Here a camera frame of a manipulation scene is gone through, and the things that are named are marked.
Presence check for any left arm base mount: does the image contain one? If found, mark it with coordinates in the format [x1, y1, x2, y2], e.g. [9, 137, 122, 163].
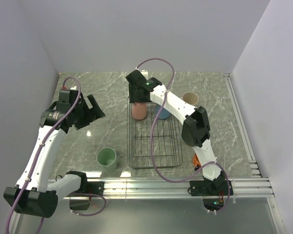
[68, 181, 105, 212]

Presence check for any pink plastic cup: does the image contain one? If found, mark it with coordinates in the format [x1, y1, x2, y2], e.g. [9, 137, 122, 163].
[131, 102, 147, 120]

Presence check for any beige plastic cup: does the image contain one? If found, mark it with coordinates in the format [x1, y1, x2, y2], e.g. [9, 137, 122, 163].
[182, 92, 199, 106]

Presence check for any orange transparent mug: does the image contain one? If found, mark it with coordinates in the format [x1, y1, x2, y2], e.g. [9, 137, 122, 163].
[192, 154, 201, 171]

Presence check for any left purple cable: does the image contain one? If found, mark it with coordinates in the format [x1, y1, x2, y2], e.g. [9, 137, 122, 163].
[4, 77, 107, 234]

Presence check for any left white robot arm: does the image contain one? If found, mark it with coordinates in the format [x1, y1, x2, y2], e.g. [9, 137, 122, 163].
[3, 89, 105, 218]

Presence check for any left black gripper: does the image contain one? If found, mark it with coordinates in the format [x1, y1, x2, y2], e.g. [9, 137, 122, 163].
[71, 94, 105, 130]

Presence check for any aluminium rail frame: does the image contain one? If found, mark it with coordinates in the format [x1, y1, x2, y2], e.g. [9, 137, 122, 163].
[4, 72, 284, 234]

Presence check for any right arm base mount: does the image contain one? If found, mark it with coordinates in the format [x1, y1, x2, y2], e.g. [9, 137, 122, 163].
[188, 180, 233, 214]

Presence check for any blue plastic cup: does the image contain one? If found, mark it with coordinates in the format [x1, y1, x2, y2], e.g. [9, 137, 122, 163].
[155, 104, 170, 119]

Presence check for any green cup left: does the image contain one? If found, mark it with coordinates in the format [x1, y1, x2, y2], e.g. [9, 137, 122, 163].
[96, 147, 117, 171]

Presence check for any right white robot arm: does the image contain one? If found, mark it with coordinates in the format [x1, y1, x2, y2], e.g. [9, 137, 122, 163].
[126, 70, 226, 195]

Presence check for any black wire dish rack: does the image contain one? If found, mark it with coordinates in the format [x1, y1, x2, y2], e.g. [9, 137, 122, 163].
[127, 103, 183, 170]

